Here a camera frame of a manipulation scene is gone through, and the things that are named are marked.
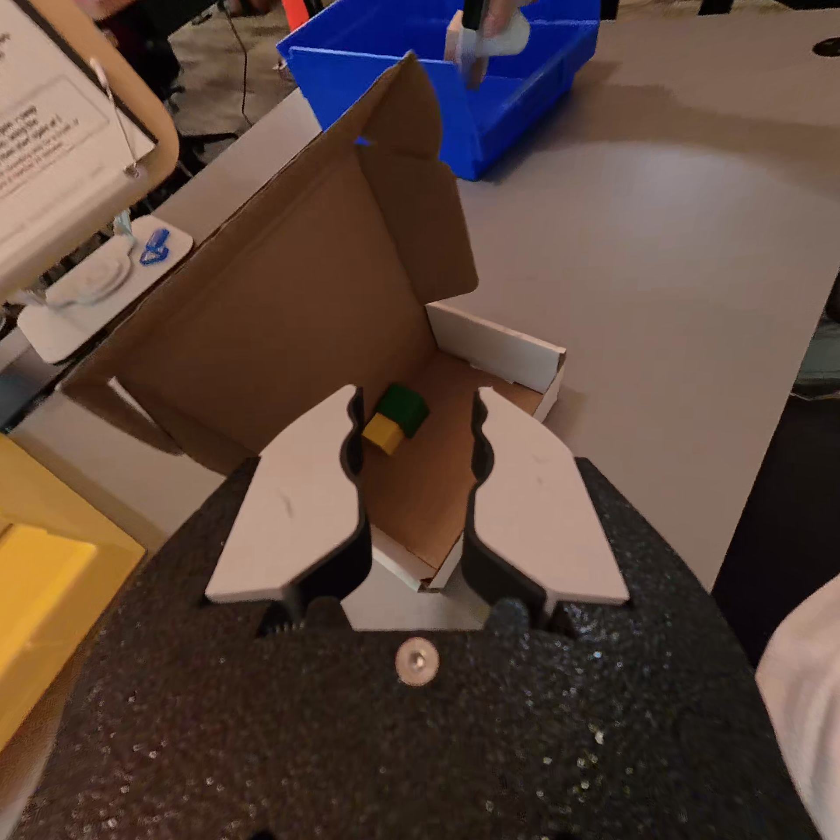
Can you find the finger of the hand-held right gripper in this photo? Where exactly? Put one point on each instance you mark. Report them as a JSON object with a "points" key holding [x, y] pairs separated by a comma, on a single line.
{"points": [[504, 36]]}

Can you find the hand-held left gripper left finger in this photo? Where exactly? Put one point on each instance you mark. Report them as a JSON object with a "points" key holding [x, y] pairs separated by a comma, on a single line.
{"points": [[289, 512]]}

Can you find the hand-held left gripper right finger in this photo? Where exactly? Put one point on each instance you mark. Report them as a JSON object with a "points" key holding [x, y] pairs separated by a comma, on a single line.
{"points": [[544, 518]]}

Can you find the plain wooden block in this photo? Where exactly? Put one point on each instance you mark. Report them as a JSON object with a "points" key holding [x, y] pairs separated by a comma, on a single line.
{"points": [[459, 56]]}

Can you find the blue plastic bin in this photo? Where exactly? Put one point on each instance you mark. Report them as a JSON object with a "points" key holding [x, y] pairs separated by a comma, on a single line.
{"points": [[512, 118]]}

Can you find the yellow cube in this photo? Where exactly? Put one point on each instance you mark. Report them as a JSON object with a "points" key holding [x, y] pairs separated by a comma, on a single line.
{"points": [[384, 434]]}

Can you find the green cube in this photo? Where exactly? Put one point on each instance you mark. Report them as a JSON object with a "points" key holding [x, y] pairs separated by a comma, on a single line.
{"points": [[401, 407]]}

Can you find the white cardboard box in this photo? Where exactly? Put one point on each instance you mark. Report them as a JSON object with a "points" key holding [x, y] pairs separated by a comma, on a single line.
{"points": [[295, 315]]}

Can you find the yellow plastic bin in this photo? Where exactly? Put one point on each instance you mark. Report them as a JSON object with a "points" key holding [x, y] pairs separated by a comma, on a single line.
{"points": [[46, 590]]}

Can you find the orange cone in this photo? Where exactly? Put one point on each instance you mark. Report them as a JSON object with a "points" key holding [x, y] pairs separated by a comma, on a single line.
{"points": [[298, 12]]}

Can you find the blue clips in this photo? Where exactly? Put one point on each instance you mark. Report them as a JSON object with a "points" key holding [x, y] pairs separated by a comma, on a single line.
{"points": [[154, 246]]}

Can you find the tan sheet board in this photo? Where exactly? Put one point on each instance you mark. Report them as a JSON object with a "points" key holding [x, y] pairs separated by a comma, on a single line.
{"points": [[161, 118]]}

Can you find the printed instruction sheet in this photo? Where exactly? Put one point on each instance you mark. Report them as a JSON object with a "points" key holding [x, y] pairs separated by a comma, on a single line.
{"points": [[46, 131]]}

